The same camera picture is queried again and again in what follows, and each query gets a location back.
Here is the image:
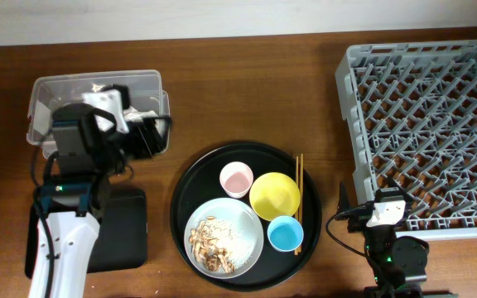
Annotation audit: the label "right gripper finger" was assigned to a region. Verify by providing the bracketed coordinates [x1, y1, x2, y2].
[388, 177, 413, 203]
[337, 181, 351, 214]

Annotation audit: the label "white napkin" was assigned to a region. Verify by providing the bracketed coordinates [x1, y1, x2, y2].
[123, 107, 157, 123]

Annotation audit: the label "blue cup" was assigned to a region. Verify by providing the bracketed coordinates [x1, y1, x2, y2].
[267, 215, 304, 252]

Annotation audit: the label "yellow bowl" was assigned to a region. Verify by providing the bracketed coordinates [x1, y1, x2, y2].
[248, 172, 301, 221]

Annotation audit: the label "pink cup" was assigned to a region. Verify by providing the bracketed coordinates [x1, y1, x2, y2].
[219, 161, 254, 199]

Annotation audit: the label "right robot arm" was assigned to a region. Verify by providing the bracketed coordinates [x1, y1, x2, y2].
[330, 178, 430, 298]

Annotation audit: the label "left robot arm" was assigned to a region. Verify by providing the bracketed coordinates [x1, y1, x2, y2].
[28, 84, 171, 297]

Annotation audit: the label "clear plastic waste bin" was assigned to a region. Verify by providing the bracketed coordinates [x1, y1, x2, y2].
[26, 70, 170, 157]

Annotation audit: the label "grey dishwasher rack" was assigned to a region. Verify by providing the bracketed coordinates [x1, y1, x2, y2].
[335, 40, 477, 241]

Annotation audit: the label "right wooden chopstick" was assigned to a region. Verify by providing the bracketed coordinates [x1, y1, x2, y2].
[299, 153, 304, 231]

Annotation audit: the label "wooden chopstick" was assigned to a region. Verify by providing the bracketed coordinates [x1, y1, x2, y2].
[299, 153, 304, 231]
[295, 155, 301, 256]

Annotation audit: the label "left wooden chopstick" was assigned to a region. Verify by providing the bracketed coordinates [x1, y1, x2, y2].
[295, 155, 301, 256]

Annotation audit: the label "black rectangular tray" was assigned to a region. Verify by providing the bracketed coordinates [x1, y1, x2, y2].
[24, 187, 147, 279]

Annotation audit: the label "grey plate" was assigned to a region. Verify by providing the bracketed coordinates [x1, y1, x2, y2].
[183, 198, 264, 280]

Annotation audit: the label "food leftovers on plate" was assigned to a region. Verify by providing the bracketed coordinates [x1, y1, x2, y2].
[187, 216, 253, 273]

